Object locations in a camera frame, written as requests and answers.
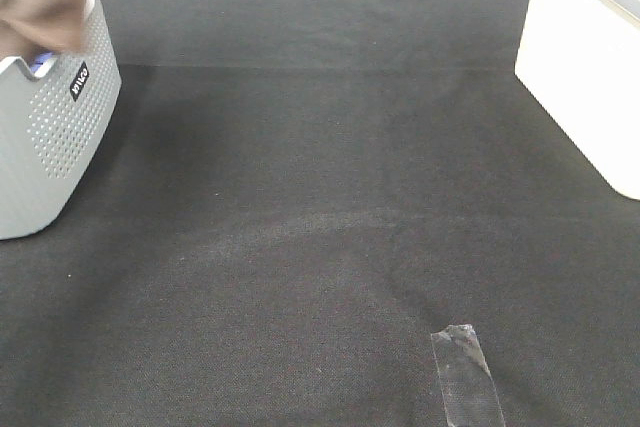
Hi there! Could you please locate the brown towel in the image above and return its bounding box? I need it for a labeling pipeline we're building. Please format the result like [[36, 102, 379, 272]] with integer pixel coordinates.
[[1, 0, 86, 62]]

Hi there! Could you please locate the blue towel in basket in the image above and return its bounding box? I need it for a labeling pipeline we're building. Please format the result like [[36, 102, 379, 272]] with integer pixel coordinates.
[[30, 52, 54, 73]]

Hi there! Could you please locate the black table mat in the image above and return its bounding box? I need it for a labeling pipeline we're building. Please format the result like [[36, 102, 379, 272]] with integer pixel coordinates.
[[1, 0, 639, 426]]

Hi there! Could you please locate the clear tape strip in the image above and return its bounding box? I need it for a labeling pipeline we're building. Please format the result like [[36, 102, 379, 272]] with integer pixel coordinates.
[[430, 324, 506, 427]]

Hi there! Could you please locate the grey perforated laundry basket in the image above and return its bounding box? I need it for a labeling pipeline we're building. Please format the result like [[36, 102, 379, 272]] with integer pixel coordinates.
[[1, 0, 122, 239]]

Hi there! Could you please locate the white plastic storage box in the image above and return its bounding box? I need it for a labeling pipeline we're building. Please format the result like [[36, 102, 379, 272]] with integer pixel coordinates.
[[514, 0, 639, 199]]

